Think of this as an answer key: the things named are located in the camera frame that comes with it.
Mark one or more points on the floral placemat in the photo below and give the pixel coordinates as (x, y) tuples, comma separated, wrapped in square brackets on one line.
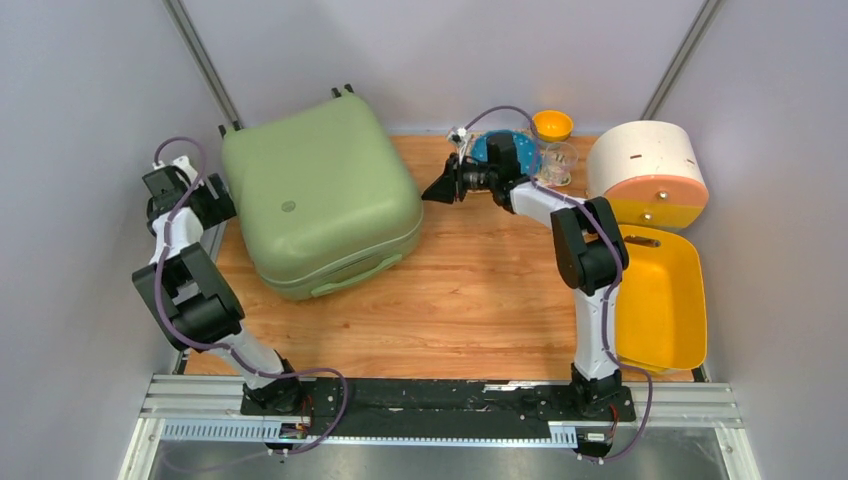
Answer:
[(550, 163)]

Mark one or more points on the aluminium frame rail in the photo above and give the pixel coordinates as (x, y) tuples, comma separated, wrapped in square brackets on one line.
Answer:
[(206, 408)]

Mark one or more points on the white and orange drawer cabinet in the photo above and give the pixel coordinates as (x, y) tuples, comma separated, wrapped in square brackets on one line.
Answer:
[(649, 173)]

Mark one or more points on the small yellow bowl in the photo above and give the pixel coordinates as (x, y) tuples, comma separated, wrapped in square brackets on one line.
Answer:
[(552, 126)]

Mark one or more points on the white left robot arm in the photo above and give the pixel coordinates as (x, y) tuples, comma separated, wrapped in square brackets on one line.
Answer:
[(191, 301)]

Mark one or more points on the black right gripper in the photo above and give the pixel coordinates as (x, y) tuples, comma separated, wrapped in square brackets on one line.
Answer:
[(451, 185)]

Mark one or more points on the green hard-shell suitcase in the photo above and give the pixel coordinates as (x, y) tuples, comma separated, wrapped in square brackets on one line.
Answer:
[(324, 199)]

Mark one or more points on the clear drinking glass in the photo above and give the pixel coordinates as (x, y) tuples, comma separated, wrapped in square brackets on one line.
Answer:
[(558, 161)]

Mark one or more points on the blue polka dot plate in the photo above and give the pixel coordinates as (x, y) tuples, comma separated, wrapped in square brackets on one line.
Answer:
[(526, 149)]

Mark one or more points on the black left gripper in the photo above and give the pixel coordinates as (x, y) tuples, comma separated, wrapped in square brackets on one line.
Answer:
[(225, 208)]

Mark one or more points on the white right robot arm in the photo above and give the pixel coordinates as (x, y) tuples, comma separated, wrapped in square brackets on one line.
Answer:
[(590, 255)]

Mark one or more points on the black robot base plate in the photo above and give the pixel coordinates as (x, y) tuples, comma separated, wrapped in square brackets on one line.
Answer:
[(449, 409)]

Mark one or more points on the yellow plastic basin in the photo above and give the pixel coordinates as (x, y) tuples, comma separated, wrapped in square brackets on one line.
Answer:
[(661, 316)]

